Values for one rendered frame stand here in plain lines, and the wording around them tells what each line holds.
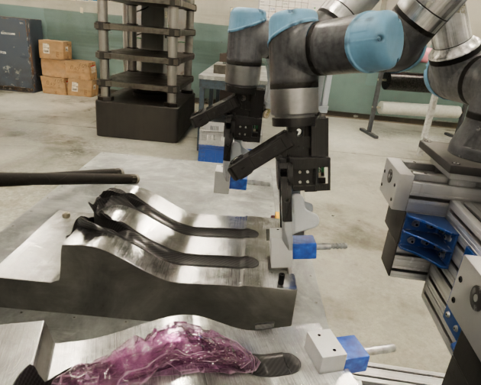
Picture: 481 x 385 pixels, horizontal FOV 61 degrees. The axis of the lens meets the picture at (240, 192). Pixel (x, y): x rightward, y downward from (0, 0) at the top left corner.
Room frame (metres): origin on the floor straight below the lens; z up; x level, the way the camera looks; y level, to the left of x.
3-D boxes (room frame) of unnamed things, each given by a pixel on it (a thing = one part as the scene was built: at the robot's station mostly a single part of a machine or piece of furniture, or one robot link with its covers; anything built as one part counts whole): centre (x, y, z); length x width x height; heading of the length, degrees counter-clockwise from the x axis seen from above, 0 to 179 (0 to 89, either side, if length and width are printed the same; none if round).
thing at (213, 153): (3.93, 0.14, 0.11); 0.61 x 0.41 x 0.22; 89
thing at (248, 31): (0.90, 0.02, 1.25); 0.09 x 0.08 x 0.11; 106
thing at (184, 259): (0.66, 0.13, 0.92); 0.35 x 0.16 x 0.09; 90
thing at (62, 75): (6.86, 2.99, 0.42); 0.86 x 0.33 x 0.83; 89
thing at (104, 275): (0.67, 0.15, 0.87); 0.50 x 0.26 x 0.14; 90
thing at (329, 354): (0.45, -0.18, 0.86); 0.13 x 0.05 x 0.05; 107
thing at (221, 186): (0.90, 0.00, 0.93); 0.13 x 0.05 x 0.05; 90
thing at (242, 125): (0.90, 0.01, 1.09); 0.09 x 0.08 x 0.12; 90
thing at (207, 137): (3.93, 0.14, 0.28); 0.61 x 0.41 x 0.15; 89
